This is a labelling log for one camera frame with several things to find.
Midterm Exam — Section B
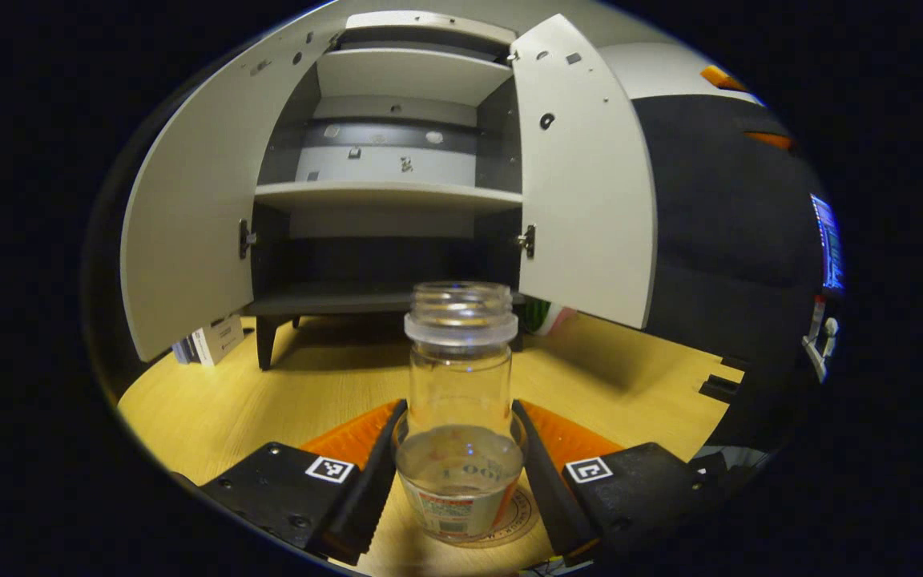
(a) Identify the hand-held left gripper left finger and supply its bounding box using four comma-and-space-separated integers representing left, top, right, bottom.
199, 399, 409, 567

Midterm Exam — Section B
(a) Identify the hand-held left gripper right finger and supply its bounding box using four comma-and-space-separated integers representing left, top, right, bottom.
511, 398, 740, 562

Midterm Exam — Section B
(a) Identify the clear glass bottle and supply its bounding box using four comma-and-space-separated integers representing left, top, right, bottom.
392, 280, 528, 547

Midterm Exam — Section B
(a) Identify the white cabinet door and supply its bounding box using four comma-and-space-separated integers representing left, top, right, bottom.
119, 16, 350, 364
509, 13, 659, 330

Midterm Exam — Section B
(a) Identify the white cabinet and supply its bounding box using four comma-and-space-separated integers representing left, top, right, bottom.
244, 10, 540, 372

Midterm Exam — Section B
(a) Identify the white cabinet shelf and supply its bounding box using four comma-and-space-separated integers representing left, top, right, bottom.
253, 180, 524, 215
316, 48, 515, 107

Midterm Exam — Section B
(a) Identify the white cabinet drawer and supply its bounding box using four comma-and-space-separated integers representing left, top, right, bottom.
345, 10, 519, 46

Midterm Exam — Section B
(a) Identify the watermelon slice toy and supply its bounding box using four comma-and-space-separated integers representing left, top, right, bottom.
523, 297, 579, 337

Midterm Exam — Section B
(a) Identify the white book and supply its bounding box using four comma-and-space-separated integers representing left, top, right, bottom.
193, 314, 247, 368

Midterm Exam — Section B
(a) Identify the black backdrop cloth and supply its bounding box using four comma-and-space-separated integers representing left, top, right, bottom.
628, 94, 828, 450

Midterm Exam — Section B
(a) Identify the computer monitor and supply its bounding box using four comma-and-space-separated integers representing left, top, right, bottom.
809, 192, 846, 294

